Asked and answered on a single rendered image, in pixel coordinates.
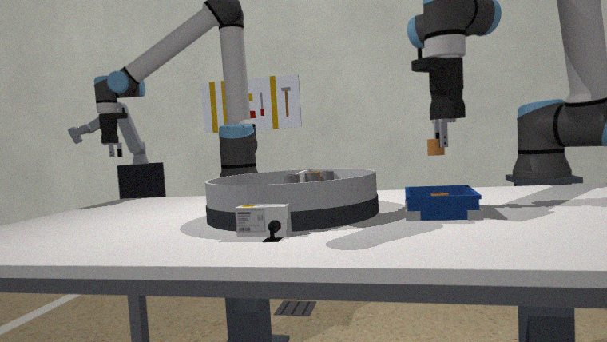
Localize blue crate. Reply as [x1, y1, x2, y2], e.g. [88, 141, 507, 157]
[405, 184, 483, 221]

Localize grey turntable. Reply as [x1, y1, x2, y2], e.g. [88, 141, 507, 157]
[204, 165, 381, 233]

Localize white control box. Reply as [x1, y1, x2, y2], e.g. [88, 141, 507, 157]
[234, 202, 293, 242]

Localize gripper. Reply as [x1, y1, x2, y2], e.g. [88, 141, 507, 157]
[426, 58, 469, 144]
[101, 112, 127, 145]

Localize jointed stand on black box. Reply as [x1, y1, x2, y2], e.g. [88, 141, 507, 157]
[64, 97, 169, 200]

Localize white wall board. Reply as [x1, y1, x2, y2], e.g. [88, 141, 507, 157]
[208, 74, 303, 132]

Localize dark floor grate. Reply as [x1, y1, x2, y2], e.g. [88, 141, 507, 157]
[274, 300, 317, 317]

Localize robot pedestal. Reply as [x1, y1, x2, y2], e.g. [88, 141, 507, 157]
[225, 298, 273, 342]

